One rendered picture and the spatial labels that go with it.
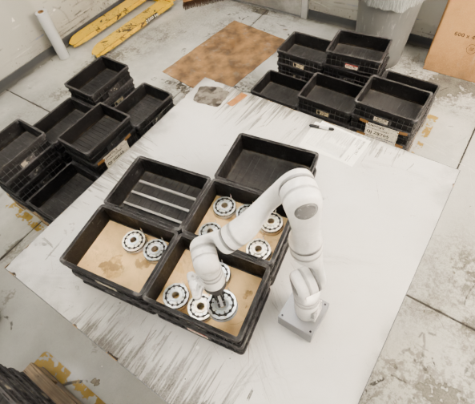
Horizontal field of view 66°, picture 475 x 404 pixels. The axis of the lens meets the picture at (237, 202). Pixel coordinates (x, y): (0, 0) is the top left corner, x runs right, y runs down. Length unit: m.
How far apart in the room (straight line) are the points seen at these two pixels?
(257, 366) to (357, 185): 0.98
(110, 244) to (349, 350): 1.07
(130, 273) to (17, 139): 1.67
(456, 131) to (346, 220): 1.79
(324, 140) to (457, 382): 1.44
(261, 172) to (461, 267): 1.46
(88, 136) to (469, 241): 2.60
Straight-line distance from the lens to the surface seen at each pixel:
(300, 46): 3.37
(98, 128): 2.77
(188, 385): 1.55
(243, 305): 1.45
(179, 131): 2.22
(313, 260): 1.03
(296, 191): 0.82
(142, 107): 2.98
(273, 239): 1.56
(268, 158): 1.83
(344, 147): 2.07
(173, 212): 1.70
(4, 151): 2.98
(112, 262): 1.66
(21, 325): 2.78
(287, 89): 3.10
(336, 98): 2.86
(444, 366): 2.41
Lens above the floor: 2.20
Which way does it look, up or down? 55 degrees down
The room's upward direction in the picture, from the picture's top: 9 degrees counter-clockwise
